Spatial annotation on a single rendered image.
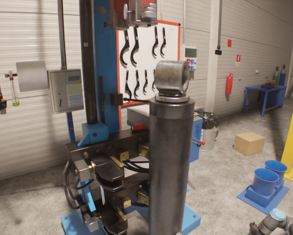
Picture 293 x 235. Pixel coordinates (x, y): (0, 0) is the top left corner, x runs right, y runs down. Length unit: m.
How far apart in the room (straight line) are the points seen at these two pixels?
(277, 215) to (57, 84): 1.95
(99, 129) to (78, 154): 0.23
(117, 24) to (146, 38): 2.36
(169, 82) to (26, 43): 2.46
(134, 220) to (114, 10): 1.82
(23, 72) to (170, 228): 1.58
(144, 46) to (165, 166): 2.92
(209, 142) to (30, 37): 3.36
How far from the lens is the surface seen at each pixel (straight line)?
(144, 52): 3.60
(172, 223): 1.16
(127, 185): 1.72
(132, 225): 2.00
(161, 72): 0.82
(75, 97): 1.89
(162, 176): 0.94
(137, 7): 0.95
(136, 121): 1.75
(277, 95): 7.75
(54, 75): 1.83
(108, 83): 1.53
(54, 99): 1.85
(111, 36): 1.54
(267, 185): 2.56
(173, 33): 4.08
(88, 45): 1.39
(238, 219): 2.44
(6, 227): 2.58
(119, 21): 1.31
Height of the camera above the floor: 1.66
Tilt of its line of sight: 18 degrees down
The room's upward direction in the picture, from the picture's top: straight up
